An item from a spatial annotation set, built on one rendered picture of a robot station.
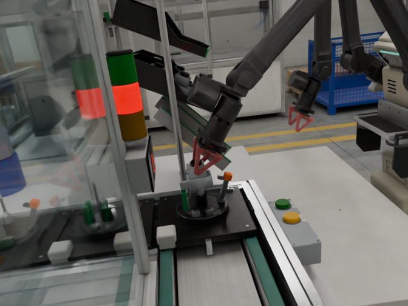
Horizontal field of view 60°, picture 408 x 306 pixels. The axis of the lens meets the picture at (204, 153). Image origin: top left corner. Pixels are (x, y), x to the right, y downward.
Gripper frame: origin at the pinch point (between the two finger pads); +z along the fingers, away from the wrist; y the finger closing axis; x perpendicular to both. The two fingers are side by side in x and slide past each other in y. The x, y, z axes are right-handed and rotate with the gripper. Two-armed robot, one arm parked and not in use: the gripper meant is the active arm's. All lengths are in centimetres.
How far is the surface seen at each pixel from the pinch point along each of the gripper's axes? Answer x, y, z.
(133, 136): -19.0, 20.9, -7.4
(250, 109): 141, -400, 10
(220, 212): 9.7, 4.7, 6.9
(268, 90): 151, -397, -25
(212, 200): 8.7, -2.5, 7.3
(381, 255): 48, 15, -3
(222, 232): 10.2, 10.3, 9.0
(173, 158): 8, -71, 22
